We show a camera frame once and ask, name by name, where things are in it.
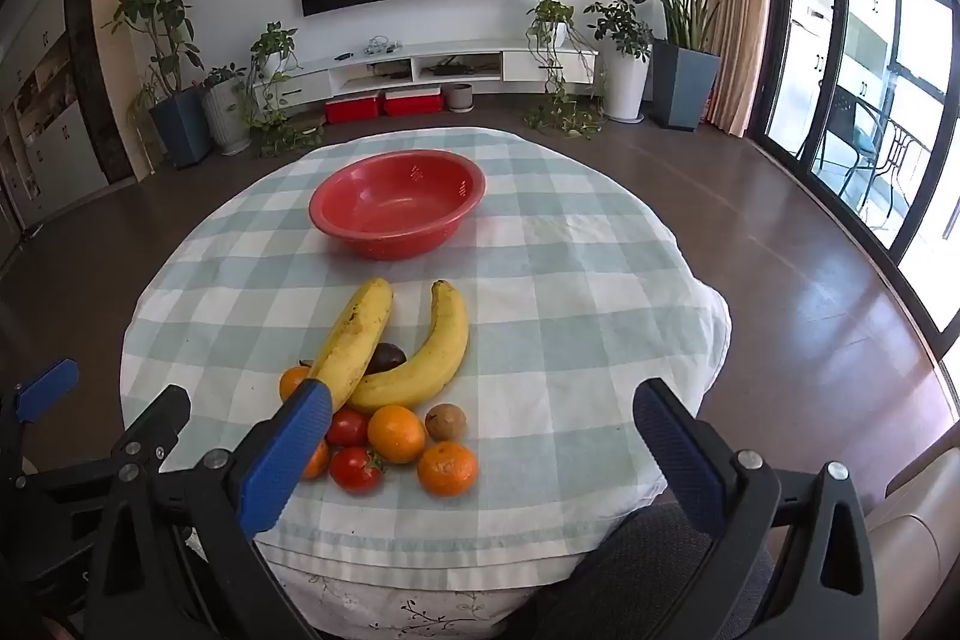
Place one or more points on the leafy plant in blue pot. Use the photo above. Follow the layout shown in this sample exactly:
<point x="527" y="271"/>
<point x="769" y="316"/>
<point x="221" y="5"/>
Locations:
<point x="180" y="126"/>

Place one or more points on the plant in white ribbed pot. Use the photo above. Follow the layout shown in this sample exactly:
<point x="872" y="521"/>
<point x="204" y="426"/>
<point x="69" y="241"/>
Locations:
<point x="225" y="119"/>

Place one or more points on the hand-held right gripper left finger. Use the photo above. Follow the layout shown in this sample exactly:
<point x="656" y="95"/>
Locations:
<point x="285" y="460"/>

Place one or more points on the low wooden stand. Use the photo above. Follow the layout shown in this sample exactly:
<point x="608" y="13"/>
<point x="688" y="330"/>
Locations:
<point x="307" y="123"/>

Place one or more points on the large-leaf plant in grey pot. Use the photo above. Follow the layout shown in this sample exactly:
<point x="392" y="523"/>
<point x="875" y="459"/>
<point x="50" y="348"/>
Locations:
<point x="682" y="85"/>

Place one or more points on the orange tangerine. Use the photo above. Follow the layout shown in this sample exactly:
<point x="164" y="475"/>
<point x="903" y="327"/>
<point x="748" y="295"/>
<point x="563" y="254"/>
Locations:
<point x="448" y="467"/>
<point x="319" y="461"/>
<point x="291" y="383"/>
<point x="395" y="434"/>

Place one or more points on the trailing pothos in white pot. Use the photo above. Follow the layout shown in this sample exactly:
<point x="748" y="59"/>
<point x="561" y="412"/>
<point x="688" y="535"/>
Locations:
<point x="274" y="44"/>

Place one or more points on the smooth yellow banana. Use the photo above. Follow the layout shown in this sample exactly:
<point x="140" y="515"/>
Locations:
<point x="442" y="347"/>

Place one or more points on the black framed sliding glass door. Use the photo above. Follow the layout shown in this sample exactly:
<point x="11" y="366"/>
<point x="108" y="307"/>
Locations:
<point x="780" y="10"/>

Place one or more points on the trailing vine plant on cabinet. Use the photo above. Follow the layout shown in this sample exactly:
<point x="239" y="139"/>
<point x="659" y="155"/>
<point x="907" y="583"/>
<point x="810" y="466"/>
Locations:
<point x="551" y="14"/>

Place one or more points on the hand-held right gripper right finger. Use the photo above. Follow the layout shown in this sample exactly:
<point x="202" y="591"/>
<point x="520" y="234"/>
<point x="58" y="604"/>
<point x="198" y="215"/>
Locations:
<point x="679" y="452"/>

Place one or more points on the spotted yellow banana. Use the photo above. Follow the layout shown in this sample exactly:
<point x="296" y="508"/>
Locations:
<point x="356" y="340"/>

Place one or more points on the brown kiwi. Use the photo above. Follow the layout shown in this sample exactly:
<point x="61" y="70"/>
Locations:
<point x="445" y="421"/>

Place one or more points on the white television cabinet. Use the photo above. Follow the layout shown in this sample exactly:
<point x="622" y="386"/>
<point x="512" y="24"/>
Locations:
<point x="525" y="61"/>

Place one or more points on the dark purple round fruit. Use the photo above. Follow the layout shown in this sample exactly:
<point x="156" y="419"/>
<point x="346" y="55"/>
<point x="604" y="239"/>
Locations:
<point x="388" y="356"/>

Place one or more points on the white armchair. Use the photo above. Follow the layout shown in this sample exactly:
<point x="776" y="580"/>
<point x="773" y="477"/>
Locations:
<point x="922" y="535"/>

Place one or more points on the empty grey flower pot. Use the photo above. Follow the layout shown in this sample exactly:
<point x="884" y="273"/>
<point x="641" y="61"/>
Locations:
<point x="459" y="96"/>

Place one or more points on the black media device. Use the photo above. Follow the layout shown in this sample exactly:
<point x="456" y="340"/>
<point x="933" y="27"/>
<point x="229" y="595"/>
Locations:
<point x="450" y="69"/>

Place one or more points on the red storage box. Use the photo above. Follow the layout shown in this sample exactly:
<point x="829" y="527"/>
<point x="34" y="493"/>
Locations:
<point x="352" y="108"/>
<point x="411" y="102"/>

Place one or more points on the white floral undercloth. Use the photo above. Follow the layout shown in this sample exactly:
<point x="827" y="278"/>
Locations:
<point x="375" y="602"/>

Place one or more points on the dark tall panel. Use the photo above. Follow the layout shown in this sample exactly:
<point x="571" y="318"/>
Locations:
<point x="105" y="123"/>

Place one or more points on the white wall cabinet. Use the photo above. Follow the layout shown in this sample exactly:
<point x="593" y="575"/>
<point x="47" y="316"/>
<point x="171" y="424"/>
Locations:
<point x="60" y="160"/>

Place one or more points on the red plastic bowl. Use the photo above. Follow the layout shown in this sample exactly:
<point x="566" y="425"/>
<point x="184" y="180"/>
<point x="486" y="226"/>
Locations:
<point x="397" y="235"/>

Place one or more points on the green white checked tablecloth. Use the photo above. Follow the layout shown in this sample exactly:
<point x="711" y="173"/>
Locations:
<point x="562" y="310"/>

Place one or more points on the small tree in white pot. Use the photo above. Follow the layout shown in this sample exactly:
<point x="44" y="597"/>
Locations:
<point x="624" y="78"/>

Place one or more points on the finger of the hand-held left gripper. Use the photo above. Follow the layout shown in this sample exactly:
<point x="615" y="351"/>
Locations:
<point x="49" y="389"/>
<point x="161" y="415"/>

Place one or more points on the red tomato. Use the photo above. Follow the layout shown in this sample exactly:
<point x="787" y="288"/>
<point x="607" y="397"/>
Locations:
<point x="356" y="469"/>
<point x="347" y="428"/>

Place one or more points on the black balcony chair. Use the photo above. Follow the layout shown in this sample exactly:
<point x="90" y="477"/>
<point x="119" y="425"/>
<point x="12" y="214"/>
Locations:
<point x="851" y="134"/>

